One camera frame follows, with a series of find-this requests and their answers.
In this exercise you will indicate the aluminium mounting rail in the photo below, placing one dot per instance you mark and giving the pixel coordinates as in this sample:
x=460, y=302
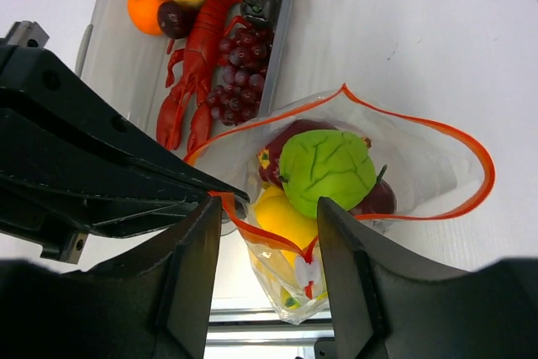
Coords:
x=259, y=333

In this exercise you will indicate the orange fruit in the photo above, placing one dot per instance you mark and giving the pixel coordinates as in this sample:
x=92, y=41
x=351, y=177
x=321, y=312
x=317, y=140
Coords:
x=144, y=15

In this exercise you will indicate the black shiny fruit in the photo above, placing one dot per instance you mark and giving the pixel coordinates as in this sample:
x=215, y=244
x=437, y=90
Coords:
x=263, y=14

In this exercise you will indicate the dark red round fruit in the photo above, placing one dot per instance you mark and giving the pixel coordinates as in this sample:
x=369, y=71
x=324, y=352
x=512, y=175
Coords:
x=380, y=200

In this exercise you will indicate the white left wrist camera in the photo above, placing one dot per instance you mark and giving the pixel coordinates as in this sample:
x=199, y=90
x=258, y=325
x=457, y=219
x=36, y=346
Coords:
x=27, y=34

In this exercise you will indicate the light green wrinkled fruit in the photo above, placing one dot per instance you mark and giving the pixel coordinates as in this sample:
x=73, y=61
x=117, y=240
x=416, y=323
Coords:
x=327, y=163

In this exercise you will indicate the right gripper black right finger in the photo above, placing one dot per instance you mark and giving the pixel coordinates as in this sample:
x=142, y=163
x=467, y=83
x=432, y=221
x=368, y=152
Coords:
x=387, y=301

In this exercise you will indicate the clear zip bag orange zipper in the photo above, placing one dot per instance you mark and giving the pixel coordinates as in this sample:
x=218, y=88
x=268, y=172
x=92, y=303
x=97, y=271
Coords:
x=378, y=165

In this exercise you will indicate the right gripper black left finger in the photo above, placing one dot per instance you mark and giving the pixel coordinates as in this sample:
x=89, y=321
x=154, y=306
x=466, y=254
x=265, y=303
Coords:
x=152, y=301

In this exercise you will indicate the yellow lemon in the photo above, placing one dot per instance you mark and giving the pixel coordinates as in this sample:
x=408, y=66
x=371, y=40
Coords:
x=274, y=213

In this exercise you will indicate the dark red grape bunch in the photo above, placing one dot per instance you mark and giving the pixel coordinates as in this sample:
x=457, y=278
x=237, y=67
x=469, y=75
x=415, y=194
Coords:
x=245, y=57

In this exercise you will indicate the red crayfish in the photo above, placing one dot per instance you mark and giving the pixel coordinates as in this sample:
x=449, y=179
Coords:
x=190, y=74

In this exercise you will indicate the clear plastic food bin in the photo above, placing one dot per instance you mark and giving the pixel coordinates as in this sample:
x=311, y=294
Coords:
x=127, y=68

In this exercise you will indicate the small dark plum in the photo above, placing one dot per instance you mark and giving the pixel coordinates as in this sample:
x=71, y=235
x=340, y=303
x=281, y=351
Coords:
x=175, y=20

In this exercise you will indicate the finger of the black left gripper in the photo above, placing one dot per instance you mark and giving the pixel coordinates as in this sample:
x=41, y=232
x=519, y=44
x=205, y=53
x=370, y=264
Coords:
x=57, y=134
x=59, y=222

